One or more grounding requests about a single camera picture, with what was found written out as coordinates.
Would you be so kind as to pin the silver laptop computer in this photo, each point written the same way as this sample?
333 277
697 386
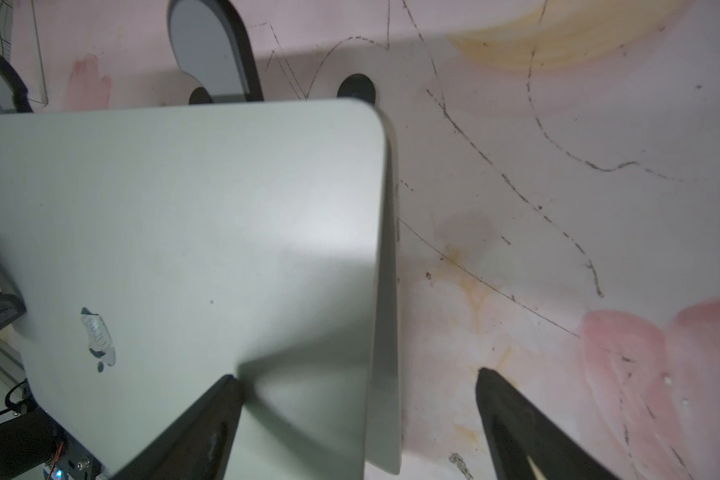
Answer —
157 250

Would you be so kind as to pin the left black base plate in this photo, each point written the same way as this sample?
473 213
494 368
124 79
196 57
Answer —
34 446

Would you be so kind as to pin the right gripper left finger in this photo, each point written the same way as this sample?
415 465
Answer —
198 444

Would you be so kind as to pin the grey folding laptop stand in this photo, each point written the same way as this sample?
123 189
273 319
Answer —
209 43

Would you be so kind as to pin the floral pink table mat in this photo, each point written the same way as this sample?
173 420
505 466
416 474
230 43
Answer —
559 214

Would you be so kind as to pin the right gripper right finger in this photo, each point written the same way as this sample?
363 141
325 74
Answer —
523 440

